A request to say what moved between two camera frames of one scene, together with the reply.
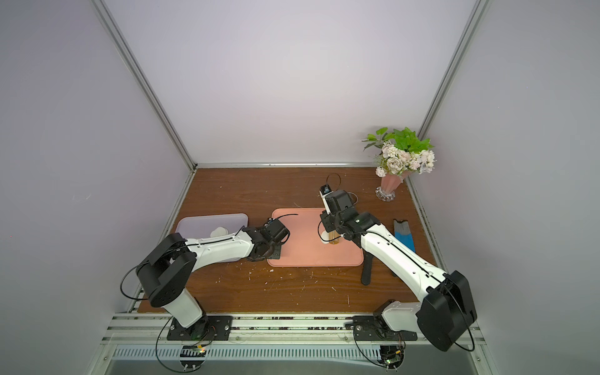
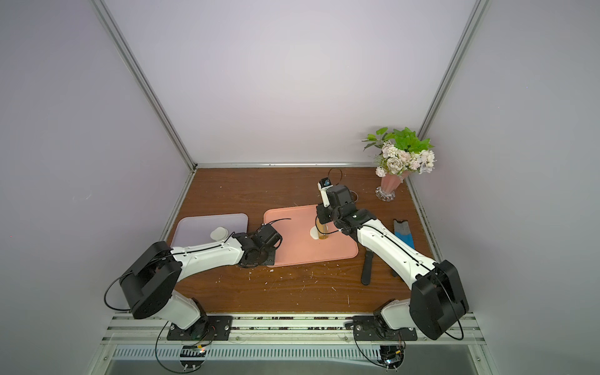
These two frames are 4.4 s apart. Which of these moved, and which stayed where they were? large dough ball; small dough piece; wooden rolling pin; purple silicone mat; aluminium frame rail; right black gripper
Moved: small dough piece; wooden rolling pin
Stayed: purple silicone mat; aluminium frame rail; large dough ball; right black gripper
